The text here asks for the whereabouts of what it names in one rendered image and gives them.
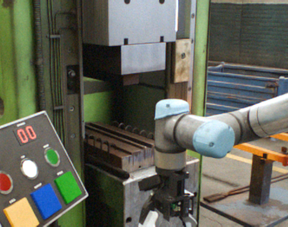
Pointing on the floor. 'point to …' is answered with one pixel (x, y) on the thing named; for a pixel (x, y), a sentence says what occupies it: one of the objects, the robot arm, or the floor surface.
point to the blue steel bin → (244, 87)
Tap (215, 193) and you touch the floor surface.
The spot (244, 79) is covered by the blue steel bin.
